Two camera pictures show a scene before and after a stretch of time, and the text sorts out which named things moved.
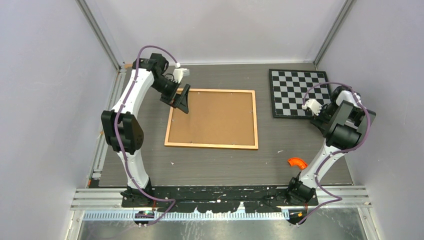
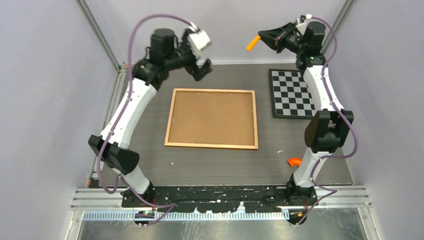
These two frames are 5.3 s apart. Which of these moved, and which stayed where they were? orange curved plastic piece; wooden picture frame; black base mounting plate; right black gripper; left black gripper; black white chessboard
Moved: right black gripper; left black gripper
Stayed: black white chessboard; orange curved plastic piece; black base mounting plate; wooden picture frame
